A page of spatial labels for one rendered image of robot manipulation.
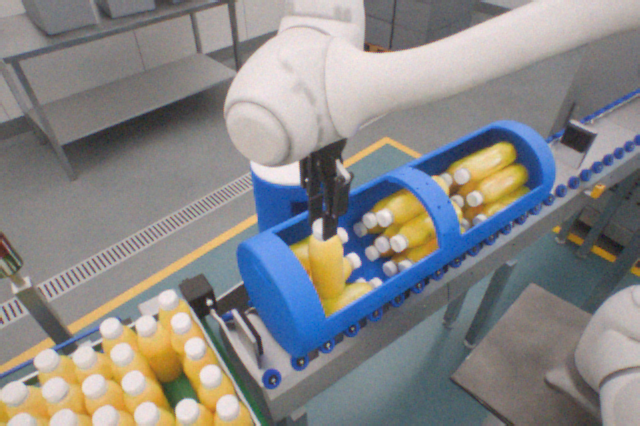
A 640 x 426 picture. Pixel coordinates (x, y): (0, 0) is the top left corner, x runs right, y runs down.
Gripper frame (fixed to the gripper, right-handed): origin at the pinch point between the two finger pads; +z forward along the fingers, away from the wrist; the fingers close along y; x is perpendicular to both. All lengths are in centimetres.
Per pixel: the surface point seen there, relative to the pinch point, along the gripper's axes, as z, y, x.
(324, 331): 22.6, -8.7, 5.6
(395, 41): 109, 251, -269
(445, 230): 16.2, -6.6, -30.8
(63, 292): 134, 146, 67
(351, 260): 24.9, 4.5, -12.1
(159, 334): 26.1, 12.7, 33.7
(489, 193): 20, -2, -54
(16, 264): 16, 39, 53
